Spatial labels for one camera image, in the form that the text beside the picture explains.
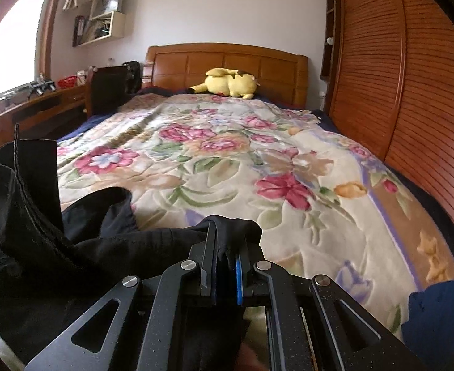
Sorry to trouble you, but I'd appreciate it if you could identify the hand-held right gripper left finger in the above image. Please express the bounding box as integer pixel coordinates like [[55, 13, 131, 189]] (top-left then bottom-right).
[[25, 218, 222, 371]]

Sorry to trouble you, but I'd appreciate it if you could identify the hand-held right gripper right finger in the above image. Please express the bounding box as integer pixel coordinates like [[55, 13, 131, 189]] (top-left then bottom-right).
[[235, 253, 429, 371]]

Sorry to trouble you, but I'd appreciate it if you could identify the black button coat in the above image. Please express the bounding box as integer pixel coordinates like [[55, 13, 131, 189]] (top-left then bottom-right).
[[0, 124, 265, 371]]

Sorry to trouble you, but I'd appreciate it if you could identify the floral blanket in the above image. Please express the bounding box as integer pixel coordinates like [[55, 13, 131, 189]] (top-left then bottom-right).
[[57, 95, 454, 341]]

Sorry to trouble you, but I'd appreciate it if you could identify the yellow plush toy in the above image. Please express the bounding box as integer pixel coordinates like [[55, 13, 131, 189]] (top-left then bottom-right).
[[190, 68, 261, 100]]

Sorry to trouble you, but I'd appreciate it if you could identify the blue cloth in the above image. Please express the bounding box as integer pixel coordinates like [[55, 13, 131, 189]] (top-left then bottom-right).
[[401, 280, 454, 358]]

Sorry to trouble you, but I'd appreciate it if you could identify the wooden bed headboard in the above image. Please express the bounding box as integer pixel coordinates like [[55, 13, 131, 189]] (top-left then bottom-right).
[[142, 43, 309, 109]]

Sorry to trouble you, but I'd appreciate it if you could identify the black garment on chair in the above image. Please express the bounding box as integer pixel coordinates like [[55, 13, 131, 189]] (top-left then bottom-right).
[[121, 61, 141, 94]]

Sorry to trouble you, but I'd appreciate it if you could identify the wooden chair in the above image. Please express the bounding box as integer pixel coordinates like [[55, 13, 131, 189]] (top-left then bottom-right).
[[85, 62, 141, 119]]

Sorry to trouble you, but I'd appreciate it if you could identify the wooden desk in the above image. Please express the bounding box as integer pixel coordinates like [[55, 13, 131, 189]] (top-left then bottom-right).
[[0, 84, 89, 152]]

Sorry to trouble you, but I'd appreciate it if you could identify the black device on desk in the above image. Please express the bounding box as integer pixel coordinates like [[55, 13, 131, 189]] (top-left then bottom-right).
[[28, 73, 58, 96]]

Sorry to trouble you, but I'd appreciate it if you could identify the wooden louvered wardrobe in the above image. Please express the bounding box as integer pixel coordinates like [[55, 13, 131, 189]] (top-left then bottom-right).
[[320, 0, 454, 258]]

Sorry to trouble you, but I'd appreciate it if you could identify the black binder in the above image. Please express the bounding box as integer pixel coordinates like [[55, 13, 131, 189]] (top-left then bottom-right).
[[73, 15, 86, 46]]

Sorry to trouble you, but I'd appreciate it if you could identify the white wall shelf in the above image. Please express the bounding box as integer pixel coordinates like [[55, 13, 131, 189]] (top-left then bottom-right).
[[72, 0, 132, 48]]

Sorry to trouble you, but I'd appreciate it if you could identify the window with wooden frame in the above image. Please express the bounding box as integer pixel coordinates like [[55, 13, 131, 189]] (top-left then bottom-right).
[[0, 0, 57, 109]]

